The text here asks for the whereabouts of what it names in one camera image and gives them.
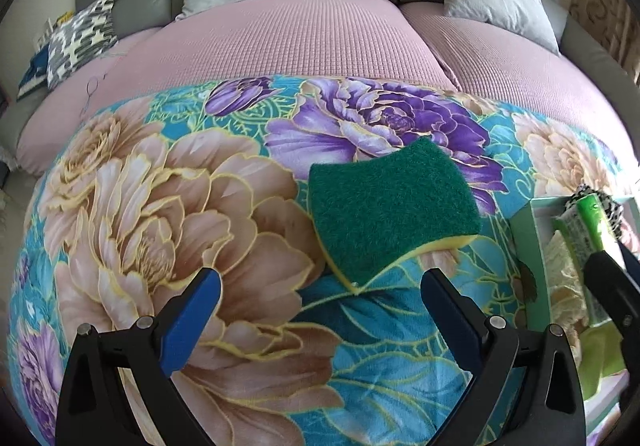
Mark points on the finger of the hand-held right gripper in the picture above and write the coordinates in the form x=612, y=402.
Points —
x=620, y=296

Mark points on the black white spotted cloth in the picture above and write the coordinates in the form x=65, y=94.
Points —
x=612, y=208

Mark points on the cream lace cloth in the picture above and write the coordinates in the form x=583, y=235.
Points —
x=562, y=276

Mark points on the black white patterned pillow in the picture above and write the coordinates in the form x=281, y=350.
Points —
x=80, y=36

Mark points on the floral printed blanket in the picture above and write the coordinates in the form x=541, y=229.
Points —
x=150, y=206

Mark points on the beige patterned curtain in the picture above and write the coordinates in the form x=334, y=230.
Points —
x=600, y=1

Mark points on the green yellow scouring sponge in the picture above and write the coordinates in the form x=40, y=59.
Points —
x=390, y=196

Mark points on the pink bed cover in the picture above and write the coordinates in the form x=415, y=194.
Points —
x=300, y=36

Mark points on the white tray with teal rim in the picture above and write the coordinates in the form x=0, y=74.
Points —
x=530, y=251

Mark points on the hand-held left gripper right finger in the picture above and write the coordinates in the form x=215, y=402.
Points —
x=452, y=321

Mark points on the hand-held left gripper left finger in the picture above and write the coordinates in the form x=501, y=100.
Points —
x=192, y=321

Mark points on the yellow box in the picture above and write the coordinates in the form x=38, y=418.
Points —
x=65, y=17

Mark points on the green tissue pack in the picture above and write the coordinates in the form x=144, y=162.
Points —
x=585, y=226

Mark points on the lime green cloth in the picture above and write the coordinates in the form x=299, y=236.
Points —
x=600, y=356

